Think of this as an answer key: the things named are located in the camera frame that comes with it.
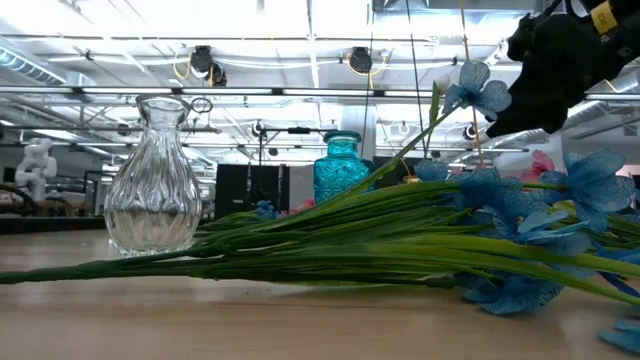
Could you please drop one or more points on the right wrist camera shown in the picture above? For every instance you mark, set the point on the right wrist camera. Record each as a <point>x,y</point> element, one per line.
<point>525,40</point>

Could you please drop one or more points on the black partition panel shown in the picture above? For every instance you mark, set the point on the black partition panel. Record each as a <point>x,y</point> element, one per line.
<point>235,190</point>

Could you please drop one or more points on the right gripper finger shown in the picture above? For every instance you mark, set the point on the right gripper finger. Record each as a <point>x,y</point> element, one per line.
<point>535,112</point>

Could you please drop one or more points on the clear ribbed glass vase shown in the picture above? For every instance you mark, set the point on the clear ribbed glass vase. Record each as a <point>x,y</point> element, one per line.
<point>152,200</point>

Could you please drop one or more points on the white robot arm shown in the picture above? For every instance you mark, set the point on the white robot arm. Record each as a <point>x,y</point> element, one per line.
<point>37,165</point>

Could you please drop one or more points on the blue artificial flower bunch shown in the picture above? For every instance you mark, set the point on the blue artificial flower bunch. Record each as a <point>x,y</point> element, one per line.
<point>375,210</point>
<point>250,265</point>
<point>267,210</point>

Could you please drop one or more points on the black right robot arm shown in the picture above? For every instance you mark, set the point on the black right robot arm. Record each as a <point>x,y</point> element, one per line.
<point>627,42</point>

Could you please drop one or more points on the black camera stand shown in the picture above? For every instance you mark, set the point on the black camera stand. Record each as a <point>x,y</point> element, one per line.
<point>299,130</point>

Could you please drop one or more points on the blue patterned glass vase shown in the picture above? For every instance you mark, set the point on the blue patterned glass vase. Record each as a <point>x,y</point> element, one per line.
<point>340,170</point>

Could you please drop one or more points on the small black ceiling reel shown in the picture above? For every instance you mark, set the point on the small black ceiling reel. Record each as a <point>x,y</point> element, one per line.
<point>470,132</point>

